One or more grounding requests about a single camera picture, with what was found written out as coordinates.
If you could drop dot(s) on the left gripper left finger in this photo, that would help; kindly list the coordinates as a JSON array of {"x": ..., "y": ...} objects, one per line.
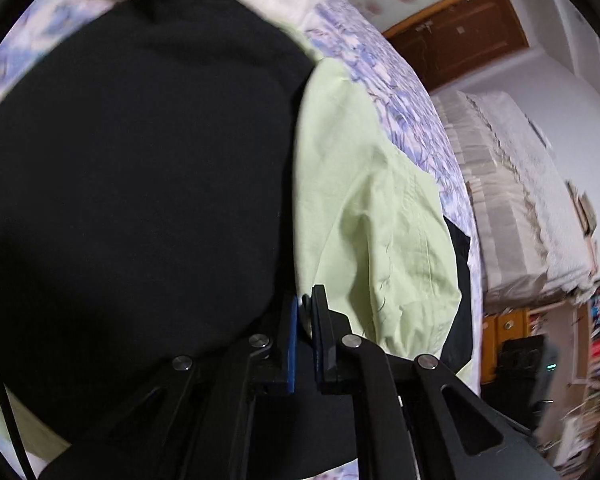
[{"x": 272, "y": 363}]

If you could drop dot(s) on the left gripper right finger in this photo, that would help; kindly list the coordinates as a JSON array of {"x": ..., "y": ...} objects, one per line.
[{"x": 330, "y": 332}]

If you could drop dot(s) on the black and green jacket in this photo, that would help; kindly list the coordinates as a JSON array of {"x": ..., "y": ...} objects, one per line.
[{"x": 145, "y": 229}]

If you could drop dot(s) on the orange wooden cabinet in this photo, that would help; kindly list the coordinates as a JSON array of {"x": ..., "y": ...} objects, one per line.
[{"x": 496, "y": 329}]

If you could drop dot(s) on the beige lace covered furniture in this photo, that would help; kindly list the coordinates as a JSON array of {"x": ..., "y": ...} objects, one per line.
[{"x": 532, "y": 246}]

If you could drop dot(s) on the wooden bookshelf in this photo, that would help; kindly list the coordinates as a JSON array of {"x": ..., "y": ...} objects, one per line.
[{"x": 569, "y": 432}]

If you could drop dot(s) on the brown wooden door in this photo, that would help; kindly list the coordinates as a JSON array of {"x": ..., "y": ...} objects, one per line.
[{"x": 452, "y": 38}]

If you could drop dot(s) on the purple floral bed sheet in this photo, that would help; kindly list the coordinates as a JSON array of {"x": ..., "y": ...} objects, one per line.
[{"x": 395, "y": 90}]

